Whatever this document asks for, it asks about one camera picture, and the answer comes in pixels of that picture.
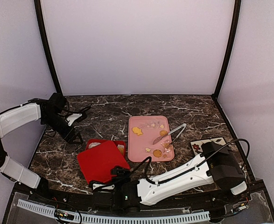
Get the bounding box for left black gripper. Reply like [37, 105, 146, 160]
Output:
[42, 112, 84, 144]

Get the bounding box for red box lid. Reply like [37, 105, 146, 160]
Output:
[77, 140, 130, 183]

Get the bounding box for red cookie box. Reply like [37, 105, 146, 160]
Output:
[85, 139, 126, 158]

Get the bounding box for round waffle cookie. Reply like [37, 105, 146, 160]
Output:
[117, 145, 125, 155]

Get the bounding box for metal serving tongs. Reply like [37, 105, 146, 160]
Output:
[152, 123, 187, 149]

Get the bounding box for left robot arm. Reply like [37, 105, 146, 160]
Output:
[0, 98, 90, 203]

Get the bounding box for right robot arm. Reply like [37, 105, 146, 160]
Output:
[92, 141, 248, 214]

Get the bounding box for white paper cupcake liners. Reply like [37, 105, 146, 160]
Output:
[88, 142, 101, 149]

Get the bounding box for round orange cookie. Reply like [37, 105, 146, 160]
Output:
[153, 149, 162, 158]

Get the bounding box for fish shaped cookie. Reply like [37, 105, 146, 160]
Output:
[132, 127, 143, 136]

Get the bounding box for pink tray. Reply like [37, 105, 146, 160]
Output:
[127, 116, 169, 162]

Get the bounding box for clear wrapped star candies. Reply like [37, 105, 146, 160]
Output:
[140, 119, 174, 161]

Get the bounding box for swirl cookie right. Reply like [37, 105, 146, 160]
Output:
[159, 130, 168, 136]

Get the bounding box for floral square plate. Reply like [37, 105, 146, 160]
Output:
[190, 137, 226, 155]

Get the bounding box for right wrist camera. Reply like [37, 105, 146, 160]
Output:
[110, 166, 131, 181]

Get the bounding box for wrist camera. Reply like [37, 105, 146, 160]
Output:
[49, 93, 67, 110]
[110, 166, 131, 181]

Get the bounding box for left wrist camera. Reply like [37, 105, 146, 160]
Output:
[49, 93, 67, 110]

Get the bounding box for white cable duct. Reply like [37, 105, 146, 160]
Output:
[16, 199, 211, 224]

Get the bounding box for left black frame post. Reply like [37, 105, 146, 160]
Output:
[34, 0, 62, 93]

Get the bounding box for black frame post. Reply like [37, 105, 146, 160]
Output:
[34, 0, 62, 93]
[212, 0, 241, 101]

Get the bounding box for right black frame post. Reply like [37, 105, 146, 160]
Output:
[212, 0, 241, 101]

